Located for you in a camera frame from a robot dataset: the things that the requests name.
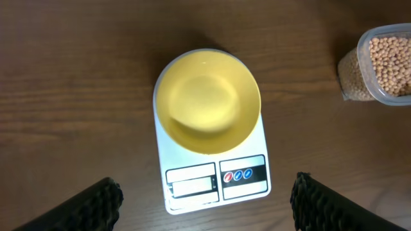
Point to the clear container of soybeans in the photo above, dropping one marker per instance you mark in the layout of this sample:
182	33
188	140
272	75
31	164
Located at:
378	68

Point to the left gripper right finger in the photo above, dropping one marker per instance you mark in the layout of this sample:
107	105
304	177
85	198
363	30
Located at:
316	207

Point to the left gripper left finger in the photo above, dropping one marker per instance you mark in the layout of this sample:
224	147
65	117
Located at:
94	209

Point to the yellow bowl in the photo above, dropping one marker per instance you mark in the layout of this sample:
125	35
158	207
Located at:
207	101

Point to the white kitchen scale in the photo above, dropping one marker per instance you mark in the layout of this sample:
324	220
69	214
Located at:
193	181

